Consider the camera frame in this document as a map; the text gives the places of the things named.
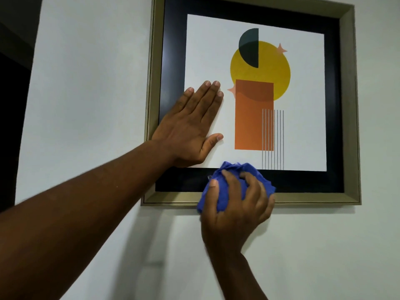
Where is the person's right hand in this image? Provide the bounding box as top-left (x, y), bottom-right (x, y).
top-left (200, 169), bottom-right (276, 253)

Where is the person's left hand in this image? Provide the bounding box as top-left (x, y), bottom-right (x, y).
top-left (151, 80), bottom-right (224, 169)

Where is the blue cleaning cloth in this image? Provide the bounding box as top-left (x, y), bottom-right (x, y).
top-left (196, 161), bottom-right (277, 215)

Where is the gold framed abstract picture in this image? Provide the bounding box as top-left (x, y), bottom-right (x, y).
top-left (141, 0), bottom-right (362, 206)

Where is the person's left forearm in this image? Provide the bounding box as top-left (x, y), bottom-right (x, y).
top-left (0, 140), bottom-right (175, 300)

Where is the person's right forearm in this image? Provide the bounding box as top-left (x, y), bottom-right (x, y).
top-left (205, 245), bottom-right (269, 300)

